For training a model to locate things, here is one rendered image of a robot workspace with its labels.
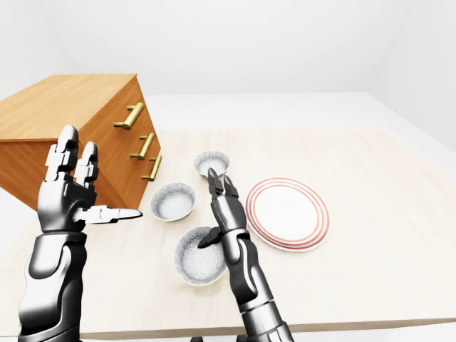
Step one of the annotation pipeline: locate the medium brass drawer handle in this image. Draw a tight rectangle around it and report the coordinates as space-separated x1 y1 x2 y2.
129 132 156 160

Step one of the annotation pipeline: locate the medium wooden drawer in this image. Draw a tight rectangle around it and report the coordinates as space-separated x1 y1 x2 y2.
106 106 157 192

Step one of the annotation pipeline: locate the small wooden drawer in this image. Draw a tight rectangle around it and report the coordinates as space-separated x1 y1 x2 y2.
124 130 162 210

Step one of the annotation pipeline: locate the patterned black white bowl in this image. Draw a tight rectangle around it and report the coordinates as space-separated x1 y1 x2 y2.
150 182 197 222
173 226 229 287
193 150 231 180

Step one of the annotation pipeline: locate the large wooden drawer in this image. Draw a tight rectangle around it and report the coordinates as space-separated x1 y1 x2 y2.
80 76 149 168

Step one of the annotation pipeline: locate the white plate with red rings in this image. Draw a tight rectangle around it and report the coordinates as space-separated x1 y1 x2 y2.
245 177 331 252

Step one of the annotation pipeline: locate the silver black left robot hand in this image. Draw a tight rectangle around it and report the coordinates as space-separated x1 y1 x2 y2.
36 124 144 234

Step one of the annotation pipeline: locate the wooden cabinet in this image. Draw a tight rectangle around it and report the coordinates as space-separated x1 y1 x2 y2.
0 73 163 212

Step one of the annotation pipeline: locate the short brass drawer handle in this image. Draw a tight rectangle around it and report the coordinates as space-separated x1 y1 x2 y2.
140 155 163 182

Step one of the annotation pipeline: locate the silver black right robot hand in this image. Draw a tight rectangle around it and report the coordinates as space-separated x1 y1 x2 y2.
197 167 249 249

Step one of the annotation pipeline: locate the long brass drawer handle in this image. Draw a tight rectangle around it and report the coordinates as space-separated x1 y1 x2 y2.
113 102 145 130

